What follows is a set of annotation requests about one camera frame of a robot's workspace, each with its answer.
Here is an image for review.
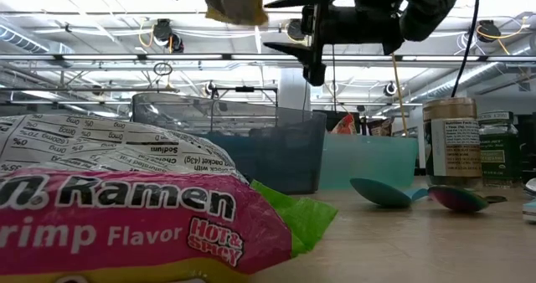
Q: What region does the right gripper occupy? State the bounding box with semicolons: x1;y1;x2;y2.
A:
263;0;405;87

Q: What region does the yellow ramen packet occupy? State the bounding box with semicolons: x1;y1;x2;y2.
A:
203;0;269;27

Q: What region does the small iridescent purple spoon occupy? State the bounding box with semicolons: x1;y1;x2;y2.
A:
427;184;508;214

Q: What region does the tan lid spice jar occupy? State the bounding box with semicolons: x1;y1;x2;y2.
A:
421;97;484;188

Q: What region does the grey translucent plastic bin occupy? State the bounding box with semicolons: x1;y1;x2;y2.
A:
131;92;327;195

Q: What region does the yellow hanging cable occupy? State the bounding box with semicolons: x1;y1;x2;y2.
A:
390;52;408;138

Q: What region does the green herb spice jar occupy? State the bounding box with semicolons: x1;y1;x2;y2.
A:
477;111;523;188

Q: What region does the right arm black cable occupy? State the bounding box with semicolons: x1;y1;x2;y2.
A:
451;0;482;99

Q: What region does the light green plastic bin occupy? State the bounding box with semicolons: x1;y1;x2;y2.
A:
320;132;420;191

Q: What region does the black gantry frame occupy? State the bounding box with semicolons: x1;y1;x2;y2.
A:
209;85;281;108

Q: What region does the teal plastic spoon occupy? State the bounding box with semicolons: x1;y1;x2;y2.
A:
349;177;430;210

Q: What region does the orange ramen packet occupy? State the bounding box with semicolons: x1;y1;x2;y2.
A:
330;114;358;136

